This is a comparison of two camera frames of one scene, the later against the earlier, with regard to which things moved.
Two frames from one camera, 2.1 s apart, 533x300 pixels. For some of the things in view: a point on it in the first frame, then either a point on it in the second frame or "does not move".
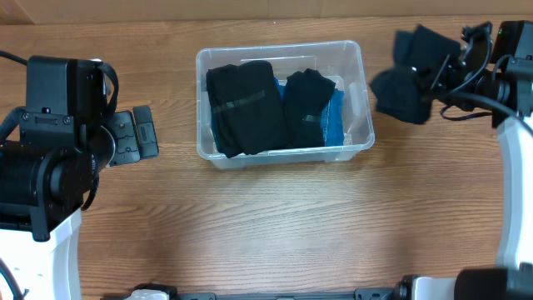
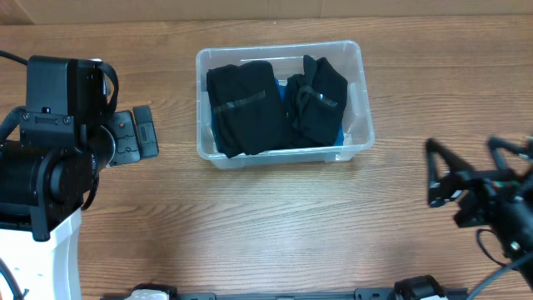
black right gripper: (445, 72) to (500, 196)
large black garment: (248, 109) does not move
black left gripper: (123, 138) does not move
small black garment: (424, 62) to (315, 102)
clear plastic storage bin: (341, 62) does not move
